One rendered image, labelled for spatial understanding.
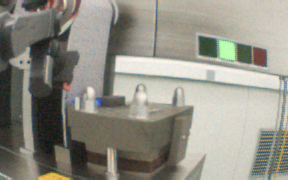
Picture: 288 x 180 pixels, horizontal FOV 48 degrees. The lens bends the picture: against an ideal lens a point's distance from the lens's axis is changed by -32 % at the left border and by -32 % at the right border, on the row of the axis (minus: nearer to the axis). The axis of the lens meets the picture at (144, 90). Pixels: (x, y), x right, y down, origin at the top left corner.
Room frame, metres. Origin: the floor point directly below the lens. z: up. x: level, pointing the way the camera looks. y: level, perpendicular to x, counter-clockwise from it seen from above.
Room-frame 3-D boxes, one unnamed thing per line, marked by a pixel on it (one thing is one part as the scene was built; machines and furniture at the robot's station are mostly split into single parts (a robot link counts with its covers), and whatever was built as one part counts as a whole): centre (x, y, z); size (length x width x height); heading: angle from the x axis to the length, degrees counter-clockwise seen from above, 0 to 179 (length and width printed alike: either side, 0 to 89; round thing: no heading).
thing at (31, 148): (0.84, 0.27, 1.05); 0.06 x 0.05 x 0.31; 164
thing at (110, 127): (0.98, 0.00, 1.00); 0.40 x 0.16 x 0.06; 164
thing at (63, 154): (0.97, 0.13, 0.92); 0.28 x 0.04 x 0.04; 164
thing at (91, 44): (0.97, 0.13, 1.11); 0.23 x 0.01 x 0.18; 164
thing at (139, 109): (0.81, 0.00, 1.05); 0.04 x 0.04 x 0.04
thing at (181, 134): (0.97, -0.09, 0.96); 0.10 x 0.03 x 0.11; 164
